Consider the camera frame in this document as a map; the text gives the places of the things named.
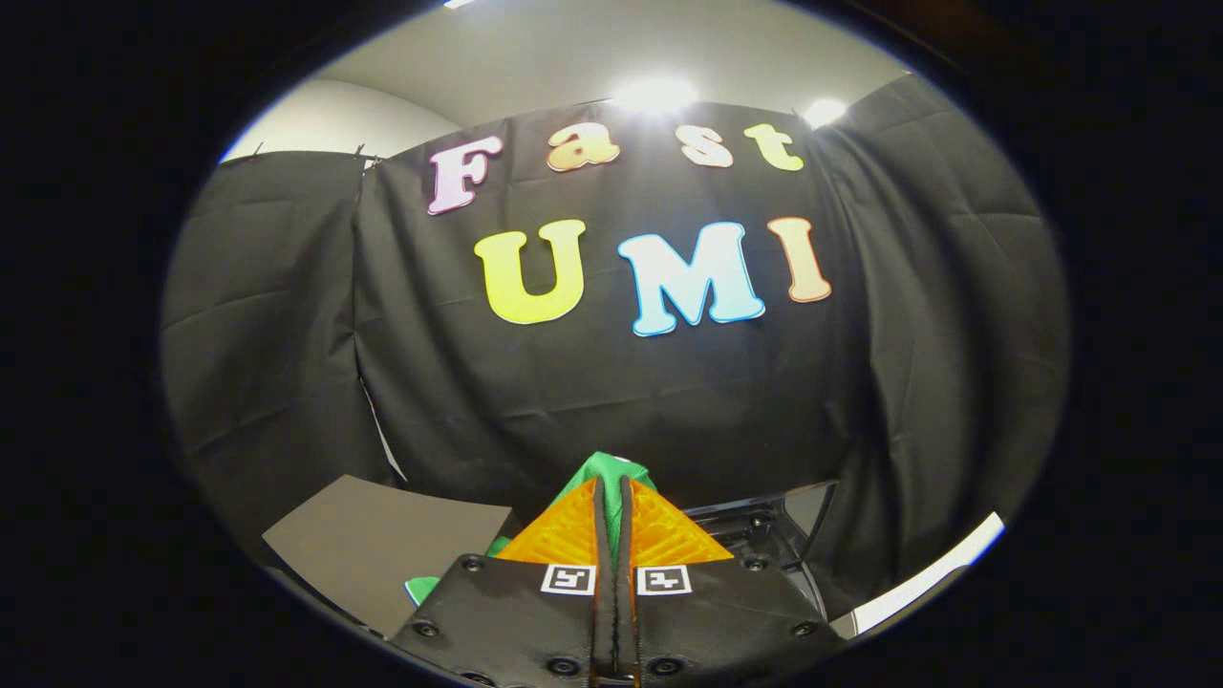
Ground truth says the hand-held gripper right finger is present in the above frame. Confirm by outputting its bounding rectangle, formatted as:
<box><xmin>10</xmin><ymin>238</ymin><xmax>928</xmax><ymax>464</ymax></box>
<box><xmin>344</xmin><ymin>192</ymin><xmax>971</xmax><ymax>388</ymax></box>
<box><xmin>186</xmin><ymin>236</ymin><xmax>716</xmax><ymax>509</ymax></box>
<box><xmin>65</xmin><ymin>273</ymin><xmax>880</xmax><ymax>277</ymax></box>
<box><xmin>619</xmin><ymin>476</ymin><xmax>847</xmax><ymax>688</ymax></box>

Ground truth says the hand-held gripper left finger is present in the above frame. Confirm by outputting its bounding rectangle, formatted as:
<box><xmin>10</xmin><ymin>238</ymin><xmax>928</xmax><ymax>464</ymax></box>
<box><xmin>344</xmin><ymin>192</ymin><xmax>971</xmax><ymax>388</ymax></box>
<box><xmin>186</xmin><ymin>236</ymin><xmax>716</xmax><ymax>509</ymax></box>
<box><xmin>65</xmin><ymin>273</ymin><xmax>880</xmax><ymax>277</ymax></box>
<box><xmin>390</xmin><ymin>476</ymin><xmax>618</xmax><ymax>688</ymax></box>

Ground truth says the black backdrop cloth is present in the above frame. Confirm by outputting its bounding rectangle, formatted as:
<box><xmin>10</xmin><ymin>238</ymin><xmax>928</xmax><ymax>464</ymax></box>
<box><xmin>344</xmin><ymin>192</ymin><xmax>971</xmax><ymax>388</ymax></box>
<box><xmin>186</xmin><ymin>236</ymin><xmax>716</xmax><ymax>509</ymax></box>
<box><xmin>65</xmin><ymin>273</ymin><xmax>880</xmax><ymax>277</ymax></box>
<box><xmin>161</xmin><ymin>75</ymin><xmax>1071</xmax><ymax>613</ymax></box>

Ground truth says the green polo shirt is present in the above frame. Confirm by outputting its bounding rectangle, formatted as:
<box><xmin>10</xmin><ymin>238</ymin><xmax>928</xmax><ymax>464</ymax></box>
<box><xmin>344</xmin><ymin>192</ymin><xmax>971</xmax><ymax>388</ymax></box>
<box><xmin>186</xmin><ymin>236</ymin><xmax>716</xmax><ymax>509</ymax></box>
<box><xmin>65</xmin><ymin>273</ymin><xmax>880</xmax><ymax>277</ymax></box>
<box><xmin>403</xmin><ymin>452</ymin><xmax>658</xmax><ymax>608</ymax></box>

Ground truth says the grey cabinet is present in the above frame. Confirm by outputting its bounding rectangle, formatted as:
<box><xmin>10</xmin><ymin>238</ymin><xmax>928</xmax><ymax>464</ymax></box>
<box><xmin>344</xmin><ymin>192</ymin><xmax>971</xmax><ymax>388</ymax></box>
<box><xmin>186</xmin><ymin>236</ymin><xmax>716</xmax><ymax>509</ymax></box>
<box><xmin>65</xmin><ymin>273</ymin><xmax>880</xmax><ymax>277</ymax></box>
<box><xmin>263</xmin><ymin>475</ymin><xmax>523</xmax><ymax>639</ymax></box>

